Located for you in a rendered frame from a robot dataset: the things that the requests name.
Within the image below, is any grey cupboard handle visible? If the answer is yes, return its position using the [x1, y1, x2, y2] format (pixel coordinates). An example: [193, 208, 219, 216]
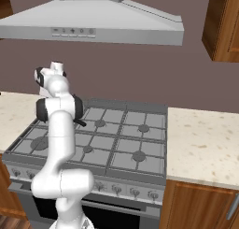
[226, 193, 239, 222]

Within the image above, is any brown wall cupboard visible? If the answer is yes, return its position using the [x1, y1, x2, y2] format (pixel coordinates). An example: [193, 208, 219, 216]
[0, 0, 14, 20]
[201, 0, 239, 64]

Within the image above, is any grey stove knob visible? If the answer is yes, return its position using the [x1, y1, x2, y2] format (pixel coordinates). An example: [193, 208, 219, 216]
[129, 186, 142, 200]
[111, 183, 124, 196]
[147, 189, 161, 203]
[10, 167, 22, 179]
[93, 179, 106, 193]
[26, 169, 37, 180]

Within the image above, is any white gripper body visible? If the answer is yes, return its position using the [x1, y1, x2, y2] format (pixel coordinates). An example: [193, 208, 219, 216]
[37, 84, 50, 98]

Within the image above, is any black glass oven door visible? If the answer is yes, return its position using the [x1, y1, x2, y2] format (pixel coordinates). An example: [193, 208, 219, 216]
[8, 181, 163, 229]

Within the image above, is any grey range hood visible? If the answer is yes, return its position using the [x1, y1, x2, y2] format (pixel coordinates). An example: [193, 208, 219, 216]
[0, 0, 185, 47]

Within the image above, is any brown base cupboard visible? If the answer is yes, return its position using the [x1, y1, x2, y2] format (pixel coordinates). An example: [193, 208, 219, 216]
[0, 153, 33, 229]

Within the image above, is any brown base cupboard door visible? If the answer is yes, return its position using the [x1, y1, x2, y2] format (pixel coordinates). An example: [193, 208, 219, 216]
[159, 179, 239, 229]

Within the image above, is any grey gas stove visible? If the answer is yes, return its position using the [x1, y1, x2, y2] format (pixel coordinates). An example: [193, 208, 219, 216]
[1, 96, 169, 229]

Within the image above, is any grey oven door handle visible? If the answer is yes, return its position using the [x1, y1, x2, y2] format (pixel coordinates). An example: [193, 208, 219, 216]
[8, 183, 162, 216]

